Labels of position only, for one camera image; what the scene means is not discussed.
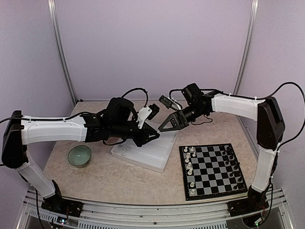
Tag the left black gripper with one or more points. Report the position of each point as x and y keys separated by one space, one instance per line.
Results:
x=147 y=130

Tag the aluminium frame post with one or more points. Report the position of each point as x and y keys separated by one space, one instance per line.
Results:
x=247 y=46
x=60 y=50

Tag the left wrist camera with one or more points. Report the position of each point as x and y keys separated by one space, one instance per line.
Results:
x=147 y=112

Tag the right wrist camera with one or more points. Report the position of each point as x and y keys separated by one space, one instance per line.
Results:
x=170 y=103

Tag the black white chess board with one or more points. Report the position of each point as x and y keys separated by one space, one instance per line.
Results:
x=206 y=173

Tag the left aluminium frame post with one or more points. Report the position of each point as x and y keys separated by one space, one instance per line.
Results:
x=60 y=50

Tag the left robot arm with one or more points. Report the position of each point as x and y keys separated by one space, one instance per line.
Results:
x=119 y=120

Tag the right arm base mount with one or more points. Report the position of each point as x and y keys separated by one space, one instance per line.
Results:
x=243 y=206

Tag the right aluminium frame post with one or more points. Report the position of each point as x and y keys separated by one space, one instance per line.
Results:
x=247 y=46

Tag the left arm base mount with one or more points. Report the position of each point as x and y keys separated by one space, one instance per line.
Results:
x=65 y=207

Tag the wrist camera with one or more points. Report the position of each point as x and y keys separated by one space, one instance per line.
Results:
x=147 y=112
x=170 y=103

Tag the green glass bowl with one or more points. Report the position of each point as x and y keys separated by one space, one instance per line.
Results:
x=80 y=156

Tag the white divided plastic tray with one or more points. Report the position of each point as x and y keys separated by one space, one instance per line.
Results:
x=153 y=155

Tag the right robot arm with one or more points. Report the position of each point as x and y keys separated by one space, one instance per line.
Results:
x=265 y=112

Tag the front aluminium rail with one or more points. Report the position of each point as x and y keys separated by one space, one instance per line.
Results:
x=103 y=215

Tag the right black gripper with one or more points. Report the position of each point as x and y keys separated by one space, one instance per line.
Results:
x=178 y=120

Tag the row of black chess pieces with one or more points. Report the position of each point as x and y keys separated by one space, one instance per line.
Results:
x=231 y=173

